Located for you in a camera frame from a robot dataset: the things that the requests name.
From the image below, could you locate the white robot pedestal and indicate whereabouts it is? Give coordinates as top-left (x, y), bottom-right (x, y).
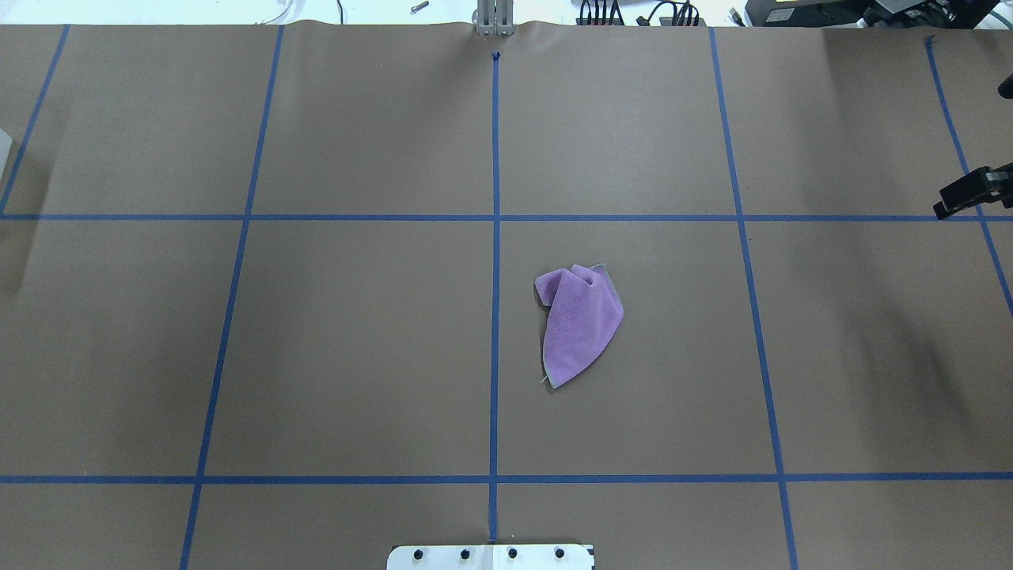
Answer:
top-left (386, 542), bottom-right (596, 569)

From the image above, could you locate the black connector block left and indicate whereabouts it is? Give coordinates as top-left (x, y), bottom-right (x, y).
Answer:
top-left (575, 0), bottom-right (625, 26)

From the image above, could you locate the purple cloth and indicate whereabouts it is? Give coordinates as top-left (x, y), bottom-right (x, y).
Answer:
top-left (534, 264), bottom-right (624, 390)

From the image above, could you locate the black connector block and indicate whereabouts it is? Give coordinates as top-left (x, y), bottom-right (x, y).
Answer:
top-left (635, 1), bottom-right (706, 28)
top-left (575, 0), bottom-right (625, 26)

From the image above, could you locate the black monitor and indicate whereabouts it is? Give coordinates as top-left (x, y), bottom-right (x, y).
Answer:
top-left (745, 1), bottom-right (1001, 29)

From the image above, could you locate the black connector block right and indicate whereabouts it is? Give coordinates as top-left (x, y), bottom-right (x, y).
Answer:
top-left (635, 1), bottom-right (706, 28)

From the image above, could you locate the aluminium frame post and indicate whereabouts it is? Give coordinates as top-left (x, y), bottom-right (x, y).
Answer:
top-left (472, 0), bottom-right (516, 37)

